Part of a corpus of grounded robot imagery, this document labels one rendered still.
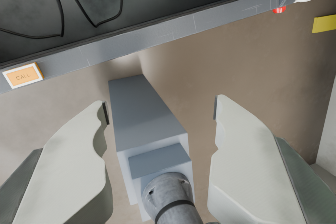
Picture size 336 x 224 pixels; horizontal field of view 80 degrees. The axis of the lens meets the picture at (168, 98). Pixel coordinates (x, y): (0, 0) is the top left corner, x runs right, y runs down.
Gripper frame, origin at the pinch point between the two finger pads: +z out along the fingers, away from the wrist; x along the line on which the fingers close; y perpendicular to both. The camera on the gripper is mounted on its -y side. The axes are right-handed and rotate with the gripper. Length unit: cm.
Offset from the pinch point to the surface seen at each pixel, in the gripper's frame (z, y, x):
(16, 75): 20.4, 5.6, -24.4
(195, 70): 130, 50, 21
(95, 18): 37.8, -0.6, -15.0
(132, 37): 27.7, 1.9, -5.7
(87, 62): 24.8, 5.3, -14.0
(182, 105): 124, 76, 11
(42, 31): 34.4, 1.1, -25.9
